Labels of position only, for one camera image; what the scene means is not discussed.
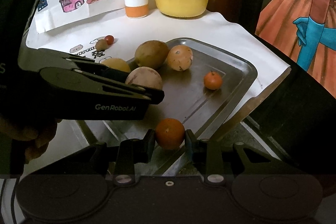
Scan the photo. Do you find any orange white glass jar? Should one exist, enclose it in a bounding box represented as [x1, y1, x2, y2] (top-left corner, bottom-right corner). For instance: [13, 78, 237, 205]
[124, 0, 149, 18]

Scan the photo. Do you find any large yellow round fruit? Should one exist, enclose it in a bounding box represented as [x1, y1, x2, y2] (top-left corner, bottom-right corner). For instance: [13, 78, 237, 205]
[100, 57, 131, 73]

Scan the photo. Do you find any brown-yellow pear fruit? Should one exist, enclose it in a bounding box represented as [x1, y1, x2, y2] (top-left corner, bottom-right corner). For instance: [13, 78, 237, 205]
[167, 44, 193, 72]

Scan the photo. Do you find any small green fruit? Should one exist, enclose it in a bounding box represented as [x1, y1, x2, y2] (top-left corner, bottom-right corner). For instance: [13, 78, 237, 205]
[95, 39, 111, 52]

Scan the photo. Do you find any small orange tangerine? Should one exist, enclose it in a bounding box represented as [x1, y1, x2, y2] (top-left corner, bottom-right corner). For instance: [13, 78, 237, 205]
[203, 71, 223, 90]

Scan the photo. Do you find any white printed tablecloth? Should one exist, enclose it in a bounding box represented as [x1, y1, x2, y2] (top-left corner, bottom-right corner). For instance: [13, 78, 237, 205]
[0, 7, 292, 224]

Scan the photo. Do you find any orange dress lady poster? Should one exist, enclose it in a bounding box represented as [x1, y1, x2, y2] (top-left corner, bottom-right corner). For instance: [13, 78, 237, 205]
[256, 0, 335, 95]

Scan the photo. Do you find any small red cherry tomato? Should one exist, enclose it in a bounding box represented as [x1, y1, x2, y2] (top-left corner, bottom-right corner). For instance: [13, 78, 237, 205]
[104, 35, 114, 46]

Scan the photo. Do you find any yellow-green round fruit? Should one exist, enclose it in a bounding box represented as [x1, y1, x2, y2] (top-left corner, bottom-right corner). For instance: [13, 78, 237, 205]
[134, 40, 170, 69]

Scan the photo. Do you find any person's left hand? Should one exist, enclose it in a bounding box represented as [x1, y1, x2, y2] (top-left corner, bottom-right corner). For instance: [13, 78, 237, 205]
[1, 118, 63, 164]

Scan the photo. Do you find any yellow plastic bowl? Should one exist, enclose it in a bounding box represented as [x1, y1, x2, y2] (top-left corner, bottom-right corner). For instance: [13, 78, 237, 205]
[155, 0, 209, 18]

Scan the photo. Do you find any pale peach round fruit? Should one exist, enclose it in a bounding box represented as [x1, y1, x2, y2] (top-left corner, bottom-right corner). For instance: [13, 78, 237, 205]
[125, 67, 163, 90]

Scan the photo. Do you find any metal tray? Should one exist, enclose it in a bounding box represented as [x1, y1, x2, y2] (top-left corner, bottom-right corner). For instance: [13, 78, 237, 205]
[77, 38, 258, 146]

